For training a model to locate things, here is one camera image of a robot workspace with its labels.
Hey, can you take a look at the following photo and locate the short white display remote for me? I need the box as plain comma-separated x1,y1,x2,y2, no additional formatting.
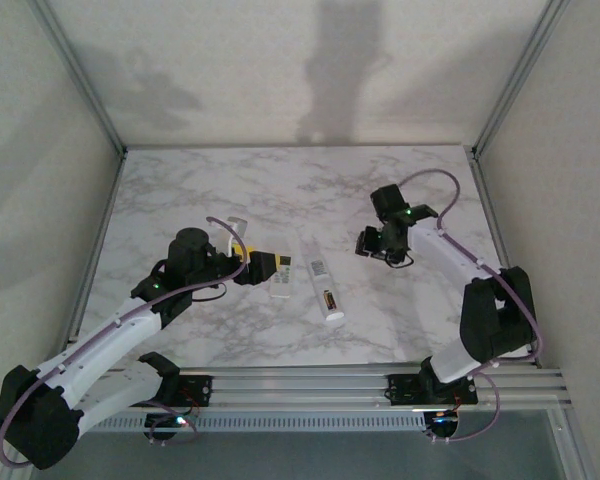
268,253,296,300

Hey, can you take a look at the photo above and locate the small circuit board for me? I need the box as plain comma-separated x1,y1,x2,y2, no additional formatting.
423,409,462,442
146,412,201,445

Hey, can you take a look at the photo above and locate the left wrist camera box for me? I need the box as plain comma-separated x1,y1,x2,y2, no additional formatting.
208,215,249,255

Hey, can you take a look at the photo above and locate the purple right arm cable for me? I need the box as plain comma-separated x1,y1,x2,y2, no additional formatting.
403,169,544,444

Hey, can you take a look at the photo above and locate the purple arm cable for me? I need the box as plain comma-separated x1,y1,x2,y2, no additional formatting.
403,169,544,444
0,216,249,469

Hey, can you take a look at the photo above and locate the aluminium table side rail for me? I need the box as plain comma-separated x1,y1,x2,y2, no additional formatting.
59,149,127,371
467,149,539,369

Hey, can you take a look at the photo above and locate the aluminium mounting rail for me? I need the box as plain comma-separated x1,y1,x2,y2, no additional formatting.
23,367,575,414

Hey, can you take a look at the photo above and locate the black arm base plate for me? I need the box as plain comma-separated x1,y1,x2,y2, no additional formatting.
120,374,215,407
387,373,480,406

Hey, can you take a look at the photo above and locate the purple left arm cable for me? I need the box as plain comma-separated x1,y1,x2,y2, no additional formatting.
0,216,249,469

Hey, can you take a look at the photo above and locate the grey slotted cable duct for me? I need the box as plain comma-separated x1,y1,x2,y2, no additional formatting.
79,411,430,434

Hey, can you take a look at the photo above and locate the aluminium frame post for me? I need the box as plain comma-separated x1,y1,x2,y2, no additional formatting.
27,0,130,155
471,0,575,156

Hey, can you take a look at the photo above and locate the aluminium frame leg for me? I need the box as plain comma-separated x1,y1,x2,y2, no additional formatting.
549,407,597,480

